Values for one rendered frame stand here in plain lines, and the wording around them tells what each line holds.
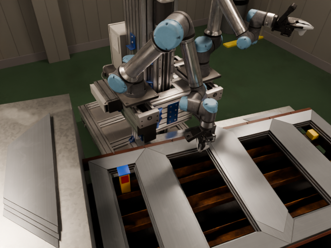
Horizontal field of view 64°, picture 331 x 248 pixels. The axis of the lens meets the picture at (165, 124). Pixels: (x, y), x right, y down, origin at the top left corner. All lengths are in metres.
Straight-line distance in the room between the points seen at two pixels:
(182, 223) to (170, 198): 0.14
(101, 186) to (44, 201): 0.36
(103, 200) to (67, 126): 0.42
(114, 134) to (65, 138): 1.22
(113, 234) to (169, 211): 0.28
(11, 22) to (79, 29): 0.87
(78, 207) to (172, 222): 0.43
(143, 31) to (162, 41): 0.51
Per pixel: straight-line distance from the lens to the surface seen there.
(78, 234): 1.10
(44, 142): 1.39
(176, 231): 1.29
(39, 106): 1.66
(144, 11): 1.65
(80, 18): 4.33
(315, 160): 1.78
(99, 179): 1.46
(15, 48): 4.31
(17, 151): 1.40
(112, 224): 1.32
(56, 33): 4.13
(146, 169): 1.48
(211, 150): 1.60
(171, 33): 1.17
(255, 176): 1.55
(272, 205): 1.47
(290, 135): 1.87
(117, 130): 2.63
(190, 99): 1.37
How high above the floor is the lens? 2.01
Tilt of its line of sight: 42 degrees down
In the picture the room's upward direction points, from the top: 3 degrees clockwise
